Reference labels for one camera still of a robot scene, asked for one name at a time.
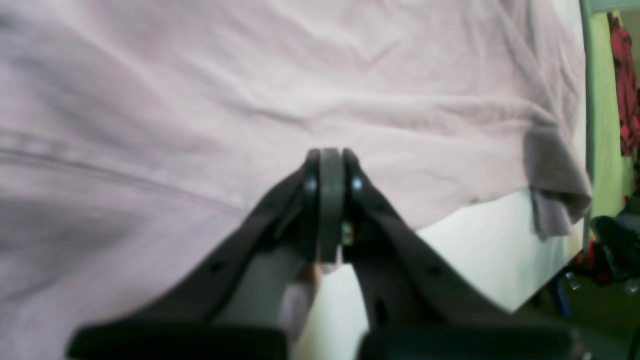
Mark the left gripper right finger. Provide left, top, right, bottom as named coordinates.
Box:
left=342, top=149, right=590, bottom=360

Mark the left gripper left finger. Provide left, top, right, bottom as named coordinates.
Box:
left=66, top=149, right=322, bottom=360

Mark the mauve pink t-shirt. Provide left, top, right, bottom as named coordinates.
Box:
left=1, top=0, right=592, bottom=360

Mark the red cloth in background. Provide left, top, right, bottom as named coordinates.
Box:
left=606, top=13, right=640, bottom=157

